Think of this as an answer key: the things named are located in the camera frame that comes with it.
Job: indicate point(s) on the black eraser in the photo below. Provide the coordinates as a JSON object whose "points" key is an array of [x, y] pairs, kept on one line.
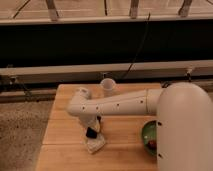
{"points": [[90, 133]]}

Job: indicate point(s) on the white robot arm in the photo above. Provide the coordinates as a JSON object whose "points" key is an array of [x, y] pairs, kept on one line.
{"points": [[184, 114]]}

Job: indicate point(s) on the white plastic cup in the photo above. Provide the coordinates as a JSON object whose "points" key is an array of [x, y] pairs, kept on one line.
{"points": [[108, 86]]}

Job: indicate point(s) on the red fruit in bowl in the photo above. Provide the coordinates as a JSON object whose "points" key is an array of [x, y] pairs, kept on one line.
{"points": [[152, 144]]}

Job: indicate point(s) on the green bowl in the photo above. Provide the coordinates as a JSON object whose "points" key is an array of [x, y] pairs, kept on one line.
{"points": [[148, 132]]}

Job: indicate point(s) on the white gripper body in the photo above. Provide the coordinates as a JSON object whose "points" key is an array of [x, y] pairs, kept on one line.
{"points": [[90, 121]]}

